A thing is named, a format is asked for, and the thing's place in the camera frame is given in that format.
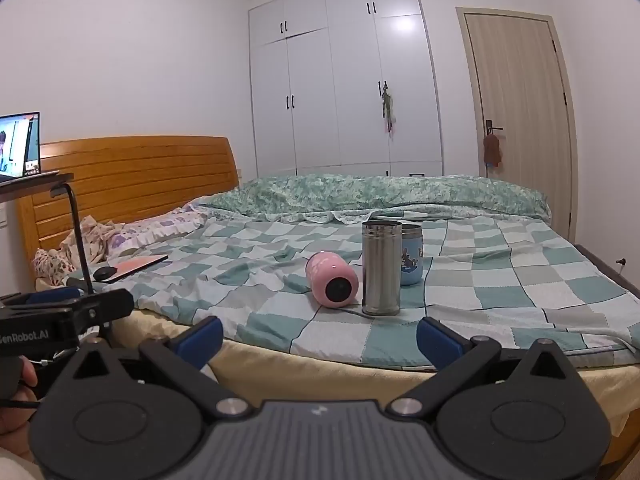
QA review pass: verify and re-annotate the small floral pillow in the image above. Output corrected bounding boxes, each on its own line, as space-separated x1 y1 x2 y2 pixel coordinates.
33 247 77 287

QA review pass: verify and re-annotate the crumpled floral cloth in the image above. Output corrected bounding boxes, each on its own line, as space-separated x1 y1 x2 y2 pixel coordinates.
59 214 123 264

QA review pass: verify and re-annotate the pink bottle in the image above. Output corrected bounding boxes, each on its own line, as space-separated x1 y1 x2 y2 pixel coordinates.
305 252 360 307

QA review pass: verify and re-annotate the yellow mattress sheet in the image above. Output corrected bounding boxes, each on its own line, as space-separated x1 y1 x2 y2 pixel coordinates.
111 309 640 428

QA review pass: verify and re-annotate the white wardrobe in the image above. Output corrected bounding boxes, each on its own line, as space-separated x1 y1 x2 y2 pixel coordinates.
248 0 445 179

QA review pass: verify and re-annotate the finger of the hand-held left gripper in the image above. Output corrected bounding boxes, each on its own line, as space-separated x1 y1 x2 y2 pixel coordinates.
5 286 83 311
52 288 136 341

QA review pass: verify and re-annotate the blue cartoon cup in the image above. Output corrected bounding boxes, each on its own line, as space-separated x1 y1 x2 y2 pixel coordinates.
399 225 425 287

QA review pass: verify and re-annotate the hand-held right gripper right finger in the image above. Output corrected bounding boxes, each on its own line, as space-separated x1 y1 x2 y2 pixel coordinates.
389 316 577 416

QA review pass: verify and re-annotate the purple floral pillow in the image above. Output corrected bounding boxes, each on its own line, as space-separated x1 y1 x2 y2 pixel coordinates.
106 207 212 257

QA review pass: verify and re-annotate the person's left hand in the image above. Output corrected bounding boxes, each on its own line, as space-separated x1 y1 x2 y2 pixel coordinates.
0 356 41 463

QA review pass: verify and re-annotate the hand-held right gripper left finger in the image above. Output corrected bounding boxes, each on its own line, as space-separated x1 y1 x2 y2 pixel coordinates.
67 316 252 417

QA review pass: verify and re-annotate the dark bed frame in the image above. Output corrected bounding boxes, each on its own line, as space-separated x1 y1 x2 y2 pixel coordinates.
574 243 640 307

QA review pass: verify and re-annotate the stainless steel cup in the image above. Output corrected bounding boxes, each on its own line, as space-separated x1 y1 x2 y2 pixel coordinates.
361 220 403 317

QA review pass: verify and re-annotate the black laptop stand table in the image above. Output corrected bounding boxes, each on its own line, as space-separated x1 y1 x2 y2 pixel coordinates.
0 172 98 294

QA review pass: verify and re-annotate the green checkered blanket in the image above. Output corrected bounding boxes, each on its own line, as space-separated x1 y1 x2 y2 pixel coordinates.
97 216 640 370

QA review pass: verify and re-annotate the brown hanging pouch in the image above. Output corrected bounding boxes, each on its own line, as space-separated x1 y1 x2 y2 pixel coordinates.
483 132 504 169

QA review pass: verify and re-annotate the laptop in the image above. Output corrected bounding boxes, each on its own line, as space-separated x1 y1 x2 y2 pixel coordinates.
0 111 60 184

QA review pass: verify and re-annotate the wooden headboard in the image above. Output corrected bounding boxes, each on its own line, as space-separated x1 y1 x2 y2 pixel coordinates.
17 135 240 266

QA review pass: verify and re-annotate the hanging wardrobe ornament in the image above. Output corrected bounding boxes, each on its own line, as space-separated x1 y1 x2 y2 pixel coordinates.
379 81 399 136

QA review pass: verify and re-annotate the green floral duvet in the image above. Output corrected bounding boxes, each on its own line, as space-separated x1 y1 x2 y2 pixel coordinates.
196 173 553 226

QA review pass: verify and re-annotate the beige door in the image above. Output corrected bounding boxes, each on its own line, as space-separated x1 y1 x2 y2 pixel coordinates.
455 6 580 242

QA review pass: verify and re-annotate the pink mouse pad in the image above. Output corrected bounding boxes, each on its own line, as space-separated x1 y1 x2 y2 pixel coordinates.
106 254 170 279

